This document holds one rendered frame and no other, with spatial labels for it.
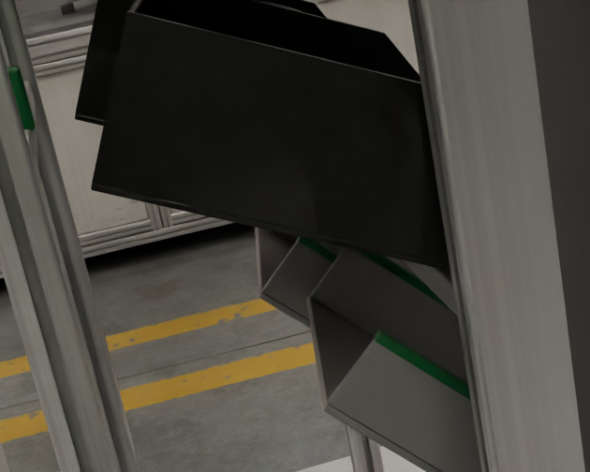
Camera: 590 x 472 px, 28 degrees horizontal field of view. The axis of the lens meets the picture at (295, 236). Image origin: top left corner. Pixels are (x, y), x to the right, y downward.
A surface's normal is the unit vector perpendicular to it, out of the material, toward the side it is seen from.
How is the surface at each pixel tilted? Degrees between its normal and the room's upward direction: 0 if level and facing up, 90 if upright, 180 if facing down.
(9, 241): 90
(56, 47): 90
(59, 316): 90
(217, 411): 0
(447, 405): 90
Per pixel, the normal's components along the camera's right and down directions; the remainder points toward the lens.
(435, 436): 0.05, 0.33
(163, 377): -0.18, -0.93
